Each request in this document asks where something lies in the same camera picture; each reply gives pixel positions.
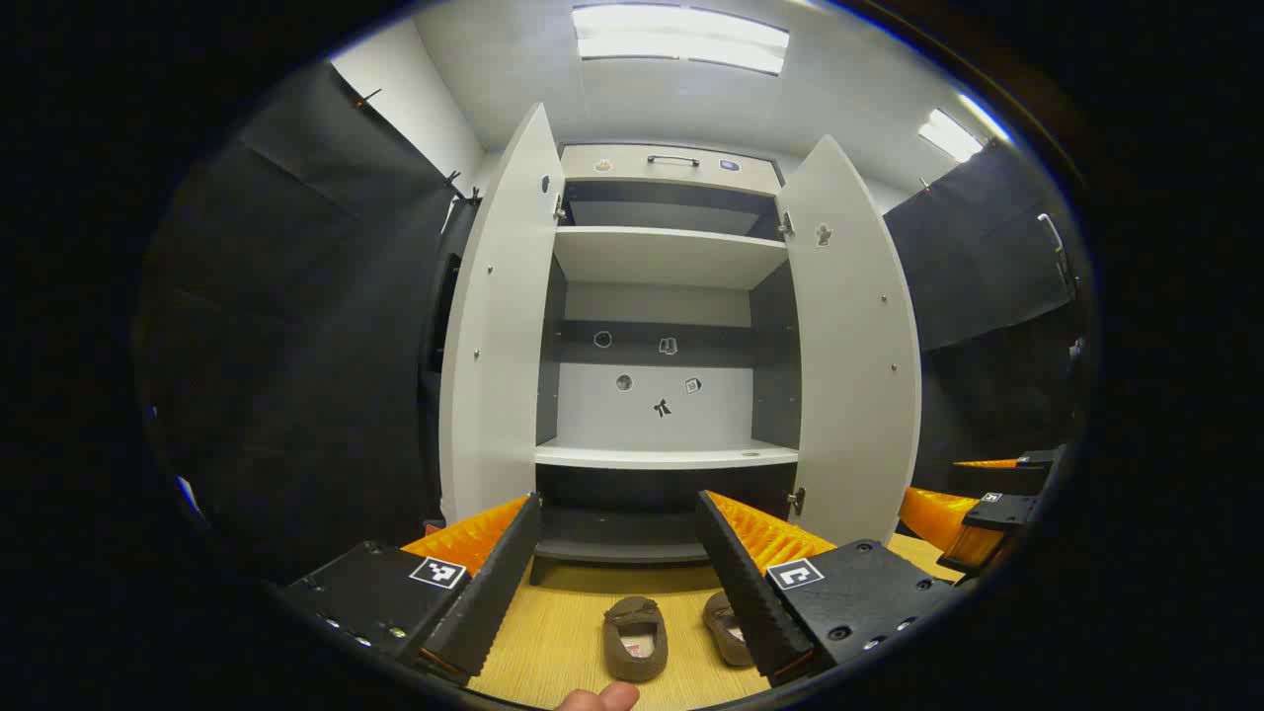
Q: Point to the white shoe cabinet door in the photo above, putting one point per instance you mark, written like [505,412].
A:
[849,375]
[504,326]

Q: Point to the white grey shoe cabinet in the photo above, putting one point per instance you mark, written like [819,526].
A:
[652,257]

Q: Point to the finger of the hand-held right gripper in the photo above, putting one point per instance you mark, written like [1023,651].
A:
[997,523]
[997,479]

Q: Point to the grey metal bar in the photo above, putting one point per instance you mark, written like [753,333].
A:
[1059,252]

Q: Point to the small ceiling light panel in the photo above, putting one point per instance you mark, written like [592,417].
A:
[950,135]

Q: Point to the large ceiling light panel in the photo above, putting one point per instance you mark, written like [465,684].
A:
[681,38]

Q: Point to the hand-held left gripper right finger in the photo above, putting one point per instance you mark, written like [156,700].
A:
[741,583]

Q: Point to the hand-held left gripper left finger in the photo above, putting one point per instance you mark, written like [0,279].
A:
[494,583]

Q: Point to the brown fuzzy shoe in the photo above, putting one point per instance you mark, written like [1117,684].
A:
[635,622]
[721,632]

